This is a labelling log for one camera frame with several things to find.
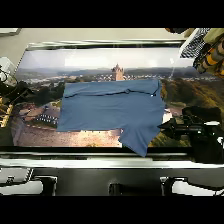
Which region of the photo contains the black and white checked shirt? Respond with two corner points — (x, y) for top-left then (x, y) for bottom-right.
(179, 28), (212, 60)

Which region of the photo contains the silver frame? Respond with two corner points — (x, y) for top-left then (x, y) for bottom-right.
(0, 150), (224, 197)

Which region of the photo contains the blue T-shirt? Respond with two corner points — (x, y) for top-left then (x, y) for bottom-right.
(56, 78), (167, 158)

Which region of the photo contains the yellow and black striped garment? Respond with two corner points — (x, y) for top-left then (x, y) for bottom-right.
(192, 35), (224, 80)

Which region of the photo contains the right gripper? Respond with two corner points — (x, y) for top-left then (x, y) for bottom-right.
(157, 117), (188, 141)

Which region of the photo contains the olive garment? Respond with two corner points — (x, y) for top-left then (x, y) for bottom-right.
(202, 28), (224, 45)

